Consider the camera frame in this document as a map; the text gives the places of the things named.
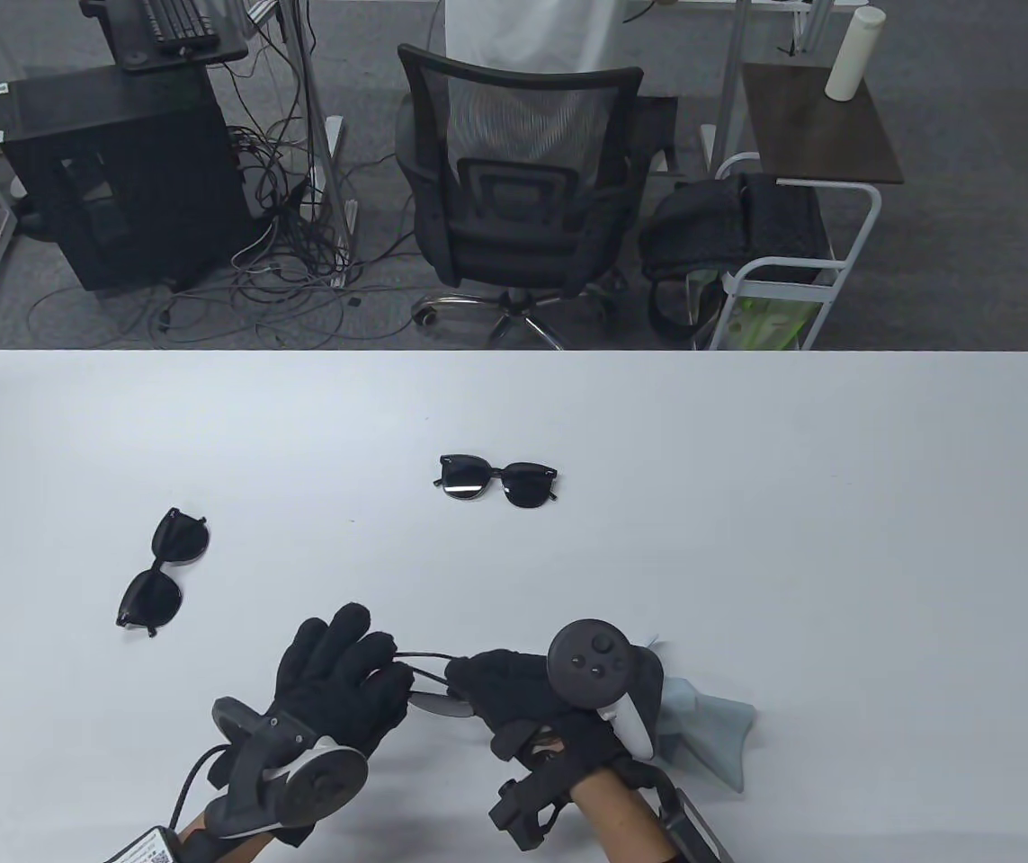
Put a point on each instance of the person's left forearm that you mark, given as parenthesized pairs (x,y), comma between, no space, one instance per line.
(248,852)

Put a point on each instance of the black keyboard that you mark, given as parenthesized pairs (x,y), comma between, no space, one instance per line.
(176,20)

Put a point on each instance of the light blue cleaning cloth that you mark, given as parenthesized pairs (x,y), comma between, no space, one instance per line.
(711,728)

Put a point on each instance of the green packet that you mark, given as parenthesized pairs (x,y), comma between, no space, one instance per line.
(770,324)

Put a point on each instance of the black computer tower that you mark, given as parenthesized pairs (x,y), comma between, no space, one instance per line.
(118,180)

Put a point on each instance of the black mesh office chair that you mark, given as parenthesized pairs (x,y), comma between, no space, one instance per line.
(514,243)

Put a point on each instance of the white cylindrical bottle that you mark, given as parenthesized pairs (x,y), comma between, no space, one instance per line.
(851,54)

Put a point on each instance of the black keyboard tray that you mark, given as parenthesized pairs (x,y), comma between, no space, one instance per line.
(122,31)

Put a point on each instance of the person's right forearm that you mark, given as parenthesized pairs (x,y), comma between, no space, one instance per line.
(621,822)

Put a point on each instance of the black sunglasses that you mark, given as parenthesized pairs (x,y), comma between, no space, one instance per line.
(527,485)
(181,539)
(442,704)

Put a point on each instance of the white desk leg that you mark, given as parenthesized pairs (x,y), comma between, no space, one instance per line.
(320,135)

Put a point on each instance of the white metal desk frame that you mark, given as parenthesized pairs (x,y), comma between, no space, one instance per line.
(731,72)

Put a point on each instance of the dark brown side table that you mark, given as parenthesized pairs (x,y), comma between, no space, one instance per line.
(819,135)

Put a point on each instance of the black backpack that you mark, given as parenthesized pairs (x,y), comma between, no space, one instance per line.
(711,225)

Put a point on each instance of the person's right hand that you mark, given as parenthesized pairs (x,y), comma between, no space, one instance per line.
(514,692)

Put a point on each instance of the grey and white controller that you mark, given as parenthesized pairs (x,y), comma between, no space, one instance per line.
(316,791)
(590,665)

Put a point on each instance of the person's left hand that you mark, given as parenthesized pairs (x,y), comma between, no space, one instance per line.
(343,683)

